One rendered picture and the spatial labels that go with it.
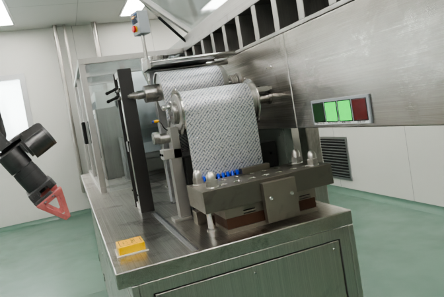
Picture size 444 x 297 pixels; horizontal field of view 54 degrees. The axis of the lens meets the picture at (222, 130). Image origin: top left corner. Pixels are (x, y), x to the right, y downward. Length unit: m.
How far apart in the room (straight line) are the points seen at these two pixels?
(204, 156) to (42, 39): 5.79
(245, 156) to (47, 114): 5.63
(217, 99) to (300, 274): 0.57
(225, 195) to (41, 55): 5.95
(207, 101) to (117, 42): 5.72
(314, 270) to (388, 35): 0.65
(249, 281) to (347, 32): 0.67
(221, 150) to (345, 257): 0.48
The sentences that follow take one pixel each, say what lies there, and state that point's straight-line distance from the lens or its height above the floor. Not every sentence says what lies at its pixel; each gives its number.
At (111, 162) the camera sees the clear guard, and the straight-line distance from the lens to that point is 2.34.
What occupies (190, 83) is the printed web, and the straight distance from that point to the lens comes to 1.59.
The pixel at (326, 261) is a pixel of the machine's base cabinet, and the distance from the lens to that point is 1.29.
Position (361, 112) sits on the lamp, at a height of 1.18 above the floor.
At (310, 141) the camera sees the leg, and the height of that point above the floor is 1.06.
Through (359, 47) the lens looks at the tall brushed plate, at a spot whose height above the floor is 1.33.
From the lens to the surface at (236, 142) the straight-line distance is 1.39.
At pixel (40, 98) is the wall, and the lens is 6.88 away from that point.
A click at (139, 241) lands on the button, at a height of 0.92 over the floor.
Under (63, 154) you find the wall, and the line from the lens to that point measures 6.86.
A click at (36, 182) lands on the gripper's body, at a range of 1.12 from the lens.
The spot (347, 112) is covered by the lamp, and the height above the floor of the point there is 1.18.
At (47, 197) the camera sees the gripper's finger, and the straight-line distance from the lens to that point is 1.08.
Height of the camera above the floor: 1.24
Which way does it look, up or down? 3 degrees down
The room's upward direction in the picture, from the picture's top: 9 degrees counter-clockwise
